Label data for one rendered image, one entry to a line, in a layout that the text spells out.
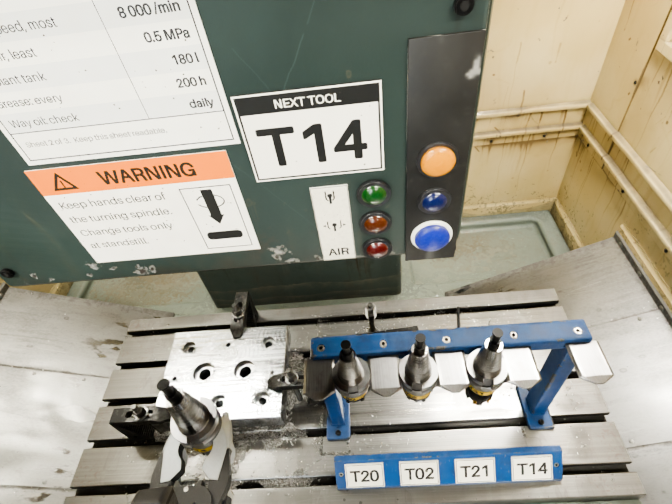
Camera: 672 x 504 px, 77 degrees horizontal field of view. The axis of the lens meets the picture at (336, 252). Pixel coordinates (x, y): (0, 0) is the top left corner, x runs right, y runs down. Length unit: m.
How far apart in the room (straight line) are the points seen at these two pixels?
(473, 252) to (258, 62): 1.54
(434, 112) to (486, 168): 1.41
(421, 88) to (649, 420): 1.12
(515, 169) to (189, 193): 1.51
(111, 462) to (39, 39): 1.00
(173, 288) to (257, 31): 1.63
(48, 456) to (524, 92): 1.79
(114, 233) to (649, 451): 1.19
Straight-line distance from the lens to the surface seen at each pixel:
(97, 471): 1.21
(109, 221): 0.40
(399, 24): 0.28
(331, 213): 0.35
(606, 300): 1.44
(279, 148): 0.32
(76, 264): 0.47
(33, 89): 0.35
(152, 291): 1.89
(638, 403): 1.32
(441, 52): 0.29
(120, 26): 0.30
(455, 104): 0.31
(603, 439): 1.12
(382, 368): 0.74
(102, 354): 1.64
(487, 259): 1.75
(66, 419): 1.56
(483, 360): 0.71
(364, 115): 0.30
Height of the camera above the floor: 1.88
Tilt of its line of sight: 47 degrees down
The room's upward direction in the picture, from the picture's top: 9 degrees counter-clockwise
